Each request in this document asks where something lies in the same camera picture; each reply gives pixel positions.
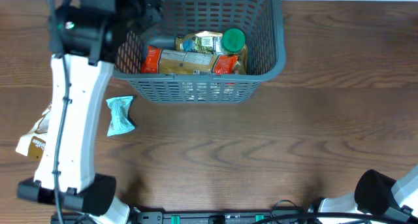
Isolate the orange pasta packet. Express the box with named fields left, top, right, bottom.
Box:
left=140, top=46, right=238, bottom=75

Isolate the gold foil food bag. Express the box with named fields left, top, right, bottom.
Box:
left=175, top=31, right=248, bottom=75

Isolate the green lid jar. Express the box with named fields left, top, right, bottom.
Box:
left=220, top=28, right=246, bottom=55

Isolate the teal snack wrapper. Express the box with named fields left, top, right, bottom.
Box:
left=106, top=95, right=135, bottom=136

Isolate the grey plastic basket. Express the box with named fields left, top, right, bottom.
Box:
left=114, top=0, right=286, bottom=103

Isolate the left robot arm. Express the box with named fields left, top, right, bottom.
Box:
left=17, top=0, right=166, bottom=223

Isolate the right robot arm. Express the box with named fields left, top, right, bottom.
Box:
left=311, top=167, right=417, bottom=223

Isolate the white brown snack pouch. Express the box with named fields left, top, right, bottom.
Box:
left=16, top=103, right=52, bottom=161

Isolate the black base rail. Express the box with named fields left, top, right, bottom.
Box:
left=63, top=208, right=322, bottom=224

